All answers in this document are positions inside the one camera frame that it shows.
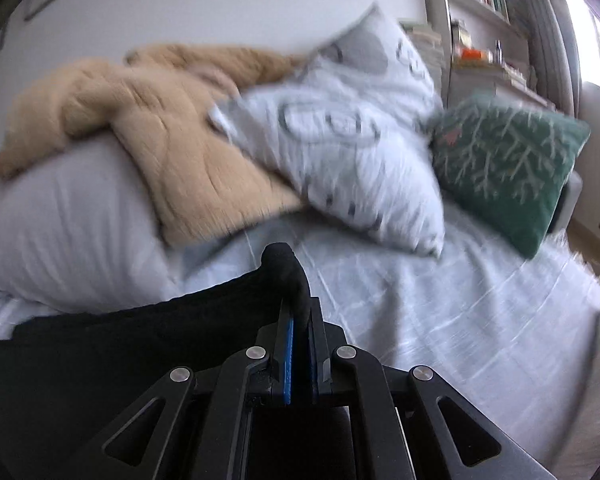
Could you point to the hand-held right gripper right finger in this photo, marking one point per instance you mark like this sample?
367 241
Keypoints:
314 360

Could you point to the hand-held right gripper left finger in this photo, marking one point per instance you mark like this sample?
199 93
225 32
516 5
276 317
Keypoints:
289 360

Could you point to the black quilted coat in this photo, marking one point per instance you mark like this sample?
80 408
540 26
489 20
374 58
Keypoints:
130 350

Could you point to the light grey bed cover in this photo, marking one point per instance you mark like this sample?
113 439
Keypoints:
455 320

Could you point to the white patterned pillow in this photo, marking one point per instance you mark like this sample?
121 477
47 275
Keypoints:
360 140

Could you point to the beige fluffy blanket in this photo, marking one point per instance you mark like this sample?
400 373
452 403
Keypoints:
180 160

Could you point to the plain white pillow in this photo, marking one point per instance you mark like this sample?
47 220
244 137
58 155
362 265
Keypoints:
65 225

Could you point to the green branch-print cushion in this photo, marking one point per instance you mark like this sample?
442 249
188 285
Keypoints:
505 165

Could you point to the stack of papers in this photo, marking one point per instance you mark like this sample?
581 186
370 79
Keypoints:
425 42

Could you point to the orange box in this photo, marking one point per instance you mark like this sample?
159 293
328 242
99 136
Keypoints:
472 54

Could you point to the grey curtain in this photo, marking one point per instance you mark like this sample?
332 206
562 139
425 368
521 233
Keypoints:
550 35

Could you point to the window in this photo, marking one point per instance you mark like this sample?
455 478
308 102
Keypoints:
592 35

